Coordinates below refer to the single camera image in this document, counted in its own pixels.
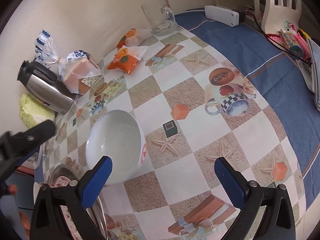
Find orange snack packet back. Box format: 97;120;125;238
116;28;151;49

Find white power strip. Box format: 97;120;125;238
204;5;240;27

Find bagged sliced bread loaf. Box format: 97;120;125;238
34;30;103;95

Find white plastic chair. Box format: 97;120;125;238
253;0;302;34

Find plain white bowl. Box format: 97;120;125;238
86;109;146;186

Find person's left hand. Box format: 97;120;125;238
8;184;30;239

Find colourful toy bundle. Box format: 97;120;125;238
266;21;311;62

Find pink floral plate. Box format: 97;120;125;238
60;205;99;240

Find clear glass mug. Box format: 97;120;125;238
141;0;178;36

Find white bowl red strawberries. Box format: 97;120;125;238
51;176;71;188

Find checkered vinyl table cover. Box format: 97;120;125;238
43;29;306;239

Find napa cabbage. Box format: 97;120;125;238
19;93;55;128

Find orange snack packet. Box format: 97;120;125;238
116;28;151;49
106;46;149;75

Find large stainless steel basin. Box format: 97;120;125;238
50;164;107;239

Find orange snack packet front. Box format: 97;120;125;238
106;46;149;75

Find stainless steel thermos jug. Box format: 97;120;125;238
17;61;75;114

